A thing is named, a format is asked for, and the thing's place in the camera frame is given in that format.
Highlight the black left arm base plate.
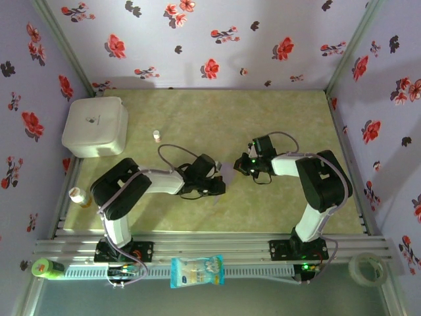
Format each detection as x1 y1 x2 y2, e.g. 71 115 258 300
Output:
93 238 155 264

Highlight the blue snack packet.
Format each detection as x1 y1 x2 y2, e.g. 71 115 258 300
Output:
170 255 226 290

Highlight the small controller board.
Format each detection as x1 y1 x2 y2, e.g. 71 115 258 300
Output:
107 265 139 280
294 262 322 283

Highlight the white orange pill bottle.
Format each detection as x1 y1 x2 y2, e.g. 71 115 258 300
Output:
68 186 93 208

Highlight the white plastic storage box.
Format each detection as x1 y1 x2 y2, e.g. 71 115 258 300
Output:
61 96 129 159

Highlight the grey left arm cable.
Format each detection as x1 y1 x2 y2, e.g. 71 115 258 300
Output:
98 144 200 289

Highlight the green bottle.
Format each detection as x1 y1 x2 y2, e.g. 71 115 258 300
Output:
31 258 66 280

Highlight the aluminium table edge rail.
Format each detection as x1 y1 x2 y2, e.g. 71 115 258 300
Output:
325 92 376 236
49 157 83 238

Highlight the grey right arm cable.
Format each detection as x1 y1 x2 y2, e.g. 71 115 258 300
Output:
268 131 349 286

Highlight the clear tape roll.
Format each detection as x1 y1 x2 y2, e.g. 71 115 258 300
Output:
348 252 389 287

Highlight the purple square paper sheet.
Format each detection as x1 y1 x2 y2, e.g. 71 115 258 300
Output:
212 161 238 207

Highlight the white slotted cable duct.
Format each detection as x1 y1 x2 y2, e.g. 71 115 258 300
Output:
64 265 295 280

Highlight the wide aluminium base rail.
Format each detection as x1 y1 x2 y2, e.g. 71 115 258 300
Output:
32 234 407 276

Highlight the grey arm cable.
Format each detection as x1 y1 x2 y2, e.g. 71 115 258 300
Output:
268 131 349 286
98 144 200 289

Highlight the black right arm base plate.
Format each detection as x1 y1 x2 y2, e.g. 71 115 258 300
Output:
268 238 330 263

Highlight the aluminium frame post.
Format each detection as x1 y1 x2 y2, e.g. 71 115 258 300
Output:
31 0 97 98
12 278 45 316
325 0 385 96
381 275 407 316

